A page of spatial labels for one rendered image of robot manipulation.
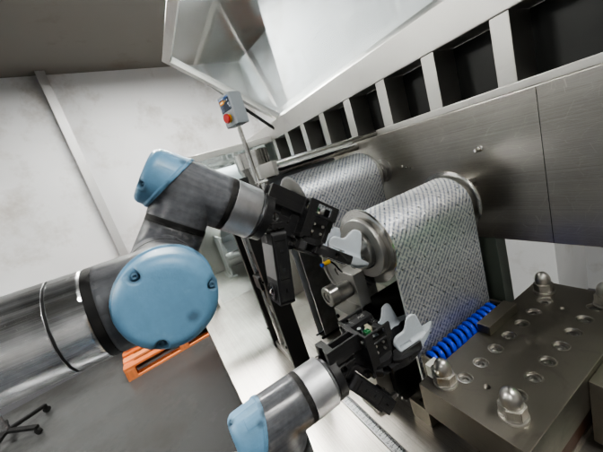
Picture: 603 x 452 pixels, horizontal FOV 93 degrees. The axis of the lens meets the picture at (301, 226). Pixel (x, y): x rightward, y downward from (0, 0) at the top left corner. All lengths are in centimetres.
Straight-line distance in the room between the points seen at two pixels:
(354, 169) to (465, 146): 25
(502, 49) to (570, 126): 18
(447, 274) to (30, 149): 388
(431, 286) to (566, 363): 21
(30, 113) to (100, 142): 60
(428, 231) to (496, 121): 27
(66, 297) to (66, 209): 367
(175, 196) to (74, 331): 18
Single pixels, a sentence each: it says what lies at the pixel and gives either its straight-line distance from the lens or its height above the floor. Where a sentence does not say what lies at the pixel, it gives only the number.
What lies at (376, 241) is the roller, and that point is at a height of 127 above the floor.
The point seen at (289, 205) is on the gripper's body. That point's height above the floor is 138.
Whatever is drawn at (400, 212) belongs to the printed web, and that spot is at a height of 130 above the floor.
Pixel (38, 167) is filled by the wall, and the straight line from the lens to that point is 399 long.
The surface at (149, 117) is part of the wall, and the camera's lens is 414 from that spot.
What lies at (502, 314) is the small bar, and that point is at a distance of 70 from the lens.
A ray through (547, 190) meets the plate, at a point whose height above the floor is 125.
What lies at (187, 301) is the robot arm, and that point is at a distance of 24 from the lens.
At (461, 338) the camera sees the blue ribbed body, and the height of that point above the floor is 103.
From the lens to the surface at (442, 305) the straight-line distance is 64.
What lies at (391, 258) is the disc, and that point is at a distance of 52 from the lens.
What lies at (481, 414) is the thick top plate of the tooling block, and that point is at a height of 103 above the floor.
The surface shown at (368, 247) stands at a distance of 52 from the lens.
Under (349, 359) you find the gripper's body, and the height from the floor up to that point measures 113.
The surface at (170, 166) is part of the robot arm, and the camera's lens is 38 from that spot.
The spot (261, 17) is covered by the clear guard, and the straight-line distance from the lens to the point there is 99.
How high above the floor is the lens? 144
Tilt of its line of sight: 12 degrees down
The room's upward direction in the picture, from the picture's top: 17 degrees counter-clockwise
